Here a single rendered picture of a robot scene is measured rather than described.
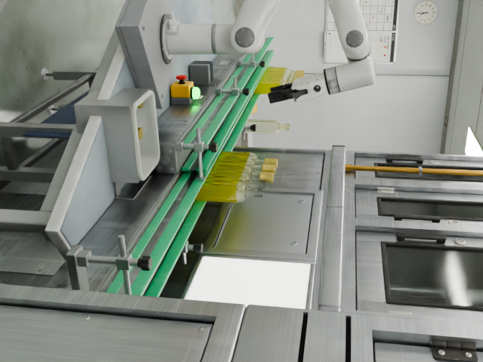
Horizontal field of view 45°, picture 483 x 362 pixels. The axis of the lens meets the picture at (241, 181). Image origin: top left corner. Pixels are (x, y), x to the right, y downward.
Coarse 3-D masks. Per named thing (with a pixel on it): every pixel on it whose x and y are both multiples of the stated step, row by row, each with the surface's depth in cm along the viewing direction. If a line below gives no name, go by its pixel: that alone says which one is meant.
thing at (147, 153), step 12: (144, 96) 158; (132, 108) 151; (144, 108) 167; (132, 120) 152; (144, 120) 169; (156, 120) 169; (144, 132) 170; (156, 132) 170; (144, 144) 172; (156, 144) 172; (144, 156) 173; (156, 156) 173; (144, 168) 166
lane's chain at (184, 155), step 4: (244, 56) 290; (236, 68) 270; (228, 80) 251; (224, 84) 244; (212, 100) 223; (204, 112) 211; (200, 116) 205; (192, 128) 195; (188, 132) 190; (184, 140) 185; (180, 152) 182; (184, 152) 186; (188, 152) 191; (180, 156) 182; (184, 156) 186; (188, 156) 192; (180, 160) 182; (184, 160) 187; (180, 164) 183; (180, 168) 183
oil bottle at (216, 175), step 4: (212, 172) 187; (216, 172) 186; (220, 172) 186; (224, 172) 186; (228, 172) 186; (232, 172) 186; (236, 172) 186; (240, 172) 186; (208, 176) 184; (212, 176) 184; (216, 176) 184; (220, 176) 184; (224, 176) 184; (228, 176) 184; (232, 176) 184; (236, 176) 183; (240, 176) 183; (244, 176) 184; (248, 176) 185; (240, 180) 182; (244, 180) 182; (248, 180) 183; (248, 184) 183
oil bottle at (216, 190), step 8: (208, 184) 179; (216, 184) 179; (224, 184) 178; (232, 184) 178; (240, 184) 178; (200, 192) 179; (208, 192) 179; (216, 192) 178; (224, 192) 178; (232, 192) 177; (240, 192) 177; (200, 200) 181; (208, 200) 180; (216, 200) 179; (224, 200) 179; (232, 200) 178; (240, 200) 178
